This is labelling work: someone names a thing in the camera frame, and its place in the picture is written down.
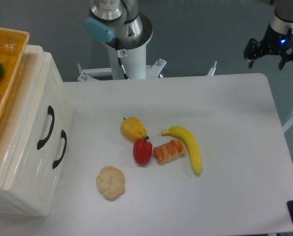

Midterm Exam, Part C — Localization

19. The red bell pepper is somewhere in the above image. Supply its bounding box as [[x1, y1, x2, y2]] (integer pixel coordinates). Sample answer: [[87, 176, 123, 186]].
[[133, 136, 153, 165]]

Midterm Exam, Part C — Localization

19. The orange croissant bread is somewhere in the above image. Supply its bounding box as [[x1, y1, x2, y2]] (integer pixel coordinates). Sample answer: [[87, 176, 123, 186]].
[[153, 139, 185, 164]]

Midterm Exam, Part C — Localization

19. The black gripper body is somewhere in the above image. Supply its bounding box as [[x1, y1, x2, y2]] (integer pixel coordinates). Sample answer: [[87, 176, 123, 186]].
[[258, 24, 293, 57]]

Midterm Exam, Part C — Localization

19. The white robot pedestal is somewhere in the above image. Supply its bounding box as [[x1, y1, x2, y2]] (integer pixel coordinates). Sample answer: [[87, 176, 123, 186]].
[[105, 12, 153, 80]]

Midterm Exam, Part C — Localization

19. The black bottom drawer handle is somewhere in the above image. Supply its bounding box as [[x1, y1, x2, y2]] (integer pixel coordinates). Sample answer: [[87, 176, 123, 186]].
[[52, 130, 67, 169]]

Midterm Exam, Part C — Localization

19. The yellow bell pepper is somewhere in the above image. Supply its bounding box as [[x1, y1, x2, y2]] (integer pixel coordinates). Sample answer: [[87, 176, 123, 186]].
[[120, 117, 147, 143]]

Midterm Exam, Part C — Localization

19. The yellow woven basket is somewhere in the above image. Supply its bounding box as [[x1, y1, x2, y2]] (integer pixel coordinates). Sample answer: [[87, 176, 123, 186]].
[[0, 27, 30, 122]]

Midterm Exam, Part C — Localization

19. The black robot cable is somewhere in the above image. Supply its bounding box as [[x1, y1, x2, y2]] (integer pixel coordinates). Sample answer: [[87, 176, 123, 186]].
[[115, 36, 130, 80]]

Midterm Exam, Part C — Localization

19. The black drawer handle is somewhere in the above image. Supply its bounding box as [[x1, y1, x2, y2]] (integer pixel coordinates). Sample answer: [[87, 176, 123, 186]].
[[37, 105, 55, 150], [52, 130, 67, 169]]

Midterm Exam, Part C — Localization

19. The white drawer cabinet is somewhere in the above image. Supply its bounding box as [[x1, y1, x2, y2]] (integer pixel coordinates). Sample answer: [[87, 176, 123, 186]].
[[0, 45, 74, 216]]

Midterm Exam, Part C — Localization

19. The black top drawer handle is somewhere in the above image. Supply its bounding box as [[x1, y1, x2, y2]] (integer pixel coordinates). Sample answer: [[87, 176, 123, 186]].
[[37, 105, 55, 150]]

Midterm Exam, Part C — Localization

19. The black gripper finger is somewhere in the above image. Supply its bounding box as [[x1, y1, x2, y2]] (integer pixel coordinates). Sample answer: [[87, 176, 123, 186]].
[[243, 38, 260, 68], [278, 42, 293, 70]]

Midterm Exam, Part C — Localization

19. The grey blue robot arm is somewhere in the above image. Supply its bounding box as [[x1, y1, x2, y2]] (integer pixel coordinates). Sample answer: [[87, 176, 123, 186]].
[[84, 0, 293, 69]]

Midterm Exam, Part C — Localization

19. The round beige bread roll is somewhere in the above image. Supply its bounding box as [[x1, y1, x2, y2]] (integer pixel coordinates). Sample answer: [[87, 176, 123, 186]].
[[96, 166, 125, 200]]

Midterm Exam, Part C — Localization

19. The yellow banana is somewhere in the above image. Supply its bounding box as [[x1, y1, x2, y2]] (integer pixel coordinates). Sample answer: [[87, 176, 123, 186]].
[[161, 126, 202, 176]]

